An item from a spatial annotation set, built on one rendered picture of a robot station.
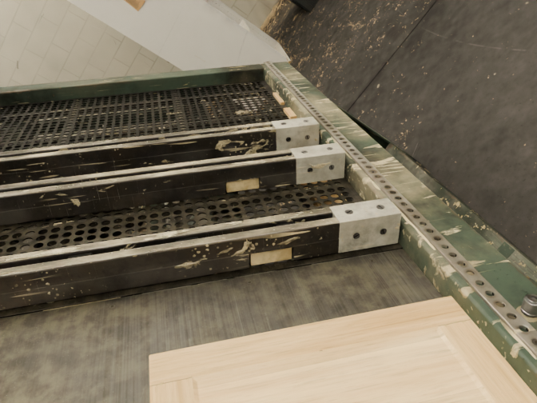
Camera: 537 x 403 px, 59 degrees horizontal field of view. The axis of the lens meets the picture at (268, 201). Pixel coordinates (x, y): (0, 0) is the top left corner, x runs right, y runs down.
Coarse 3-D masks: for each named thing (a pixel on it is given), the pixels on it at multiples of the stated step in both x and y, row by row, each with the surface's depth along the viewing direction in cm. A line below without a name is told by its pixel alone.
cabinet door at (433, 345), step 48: (288, 336) 71; (336, 336) 71; (384, 336) 71; (432, 336) 71; (480, 336) 70; (192, 384) 64; (240, 384) 64; (288, 384) 64; (336, 384) 64; (384, 384) 64; (432, 384) 63; (480, 384) 63
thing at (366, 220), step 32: (224, 224) 89; (256, 224) 89; (288, 224) 89; (320, 224) 88; (352, 224) 89; (384, 224) 91; (32, 256) 82; (64, 256) 83; (96, 256) 81; (128, 256) 81; (160, 256) 83; (192, 256) 84; (224, 256) 86; (0, 288) 78; (32, 288) 80; (64, 288) 81; (96, 288) 83; (128, 288) 84
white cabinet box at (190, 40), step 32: (96, 0) 365; (128, 0) 369; (160, 0) 373; (192, 0) 377; (128, 32) 382; (160, 32) 386; (192, 32) 390; (224, 32) 395; (256, 32) 457; (192, 64) 405; (224, 64) 410
